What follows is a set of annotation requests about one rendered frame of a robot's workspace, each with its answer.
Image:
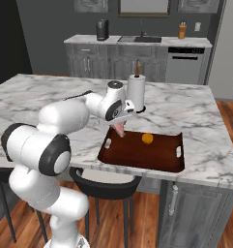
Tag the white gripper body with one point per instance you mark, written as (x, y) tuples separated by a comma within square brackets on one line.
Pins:
[(116, 122)]

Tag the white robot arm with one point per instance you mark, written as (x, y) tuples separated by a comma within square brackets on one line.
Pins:
[(53, 151)]

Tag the pink raw steak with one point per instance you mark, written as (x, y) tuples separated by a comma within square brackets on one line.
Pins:
[(120, 130)]

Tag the dark brown serving tray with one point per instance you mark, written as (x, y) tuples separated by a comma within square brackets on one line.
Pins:
[(143, 156)]

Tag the orange fruit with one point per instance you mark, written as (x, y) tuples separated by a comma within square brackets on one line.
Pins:
[(147, 138)]

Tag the white paper towel roll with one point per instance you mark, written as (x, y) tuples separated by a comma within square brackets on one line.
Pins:
[(136, 92)]

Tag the wooden paper towel holder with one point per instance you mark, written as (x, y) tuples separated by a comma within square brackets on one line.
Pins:
[(139, 68)]

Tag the grey run of cupboards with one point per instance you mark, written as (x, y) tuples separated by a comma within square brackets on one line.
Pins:
[(121, 61)]

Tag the black bar stool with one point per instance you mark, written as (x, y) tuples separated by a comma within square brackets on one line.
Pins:
[(103, 185), (6, 206)]

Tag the white dishwasher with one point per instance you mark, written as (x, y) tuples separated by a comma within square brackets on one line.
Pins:
[(185, 68)]

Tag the black sink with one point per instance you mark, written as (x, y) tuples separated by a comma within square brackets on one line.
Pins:
[(147, 39)]

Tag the black coffee machine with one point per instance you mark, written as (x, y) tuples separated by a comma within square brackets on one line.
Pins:
[(102, 29)]

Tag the dark tap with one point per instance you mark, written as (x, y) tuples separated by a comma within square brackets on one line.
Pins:
[(141, 28)]

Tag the wooden knife block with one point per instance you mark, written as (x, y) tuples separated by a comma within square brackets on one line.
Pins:
[(182, 31)]

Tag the dark framed window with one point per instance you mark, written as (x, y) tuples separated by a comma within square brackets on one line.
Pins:
[(143, 7)]

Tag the grey island cupboard door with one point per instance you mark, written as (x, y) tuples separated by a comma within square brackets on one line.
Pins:
[(201, 219)]

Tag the white tall fridge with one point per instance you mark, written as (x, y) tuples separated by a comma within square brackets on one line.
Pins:
[(226, 48)]

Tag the grey wall cupboard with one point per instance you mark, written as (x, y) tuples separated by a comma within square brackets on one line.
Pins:
[(91, 5), (198, 5)]

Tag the white wall socket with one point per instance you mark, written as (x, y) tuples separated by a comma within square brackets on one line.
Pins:
[(198, 26)]

